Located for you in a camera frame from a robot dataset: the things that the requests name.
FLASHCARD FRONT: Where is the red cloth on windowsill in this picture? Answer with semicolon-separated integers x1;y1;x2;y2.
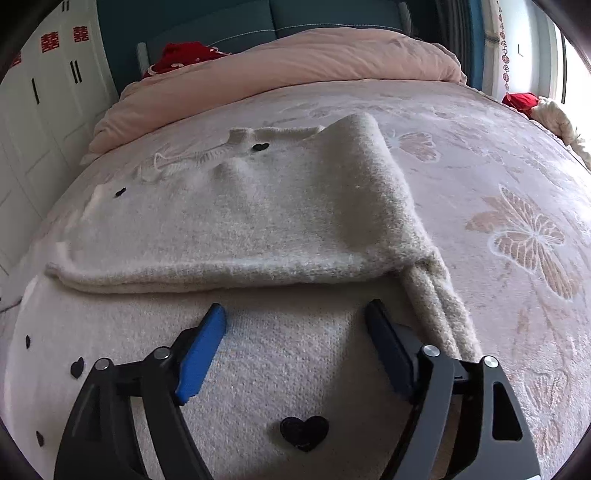
502;92;539;118

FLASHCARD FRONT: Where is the white wardrobe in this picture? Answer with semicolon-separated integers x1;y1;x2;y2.
0;0;116;277

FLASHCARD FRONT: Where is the pink butterfly bed cover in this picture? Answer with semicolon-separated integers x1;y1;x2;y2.
1;80;590;479

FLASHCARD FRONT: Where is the red pillow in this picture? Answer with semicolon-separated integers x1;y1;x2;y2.
143;42;228;78

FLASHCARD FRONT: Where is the pink duvet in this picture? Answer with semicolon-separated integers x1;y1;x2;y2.
81;27;467;166

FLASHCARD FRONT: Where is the blue grey curtain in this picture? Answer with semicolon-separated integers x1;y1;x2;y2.
436;0;485;90

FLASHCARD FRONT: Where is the teal upholstered headboard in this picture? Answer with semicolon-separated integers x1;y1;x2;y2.
136;0;413;73

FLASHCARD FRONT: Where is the beige sweater with black hearts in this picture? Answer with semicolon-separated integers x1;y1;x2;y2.
4;113;480;479

